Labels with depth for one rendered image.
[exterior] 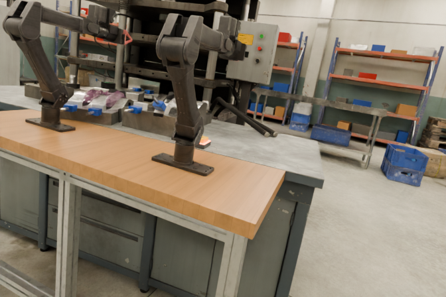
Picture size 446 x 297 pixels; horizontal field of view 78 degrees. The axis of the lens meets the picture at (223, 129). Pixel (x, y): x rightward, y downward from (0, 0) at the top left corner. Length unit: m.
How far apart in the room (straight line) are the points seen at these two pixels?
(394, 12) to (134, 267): 7.42
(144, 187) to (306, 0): 7.68
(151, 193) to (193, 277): 0.76
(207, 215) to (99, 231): 0.98
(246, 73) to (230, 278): 1.47
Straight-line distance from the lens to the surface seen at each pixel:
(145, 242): 1.44
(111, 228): 1.55
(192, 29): 0.72
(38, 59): 1.18
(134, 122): 1.29
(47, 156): 0.97
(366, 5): 7.93
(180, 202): 0.69
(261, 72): 1.94
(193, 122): 0.82
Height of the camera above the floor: 1.11
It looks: 12 degrees down
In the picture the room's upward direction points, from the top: 9 degrees clockwise
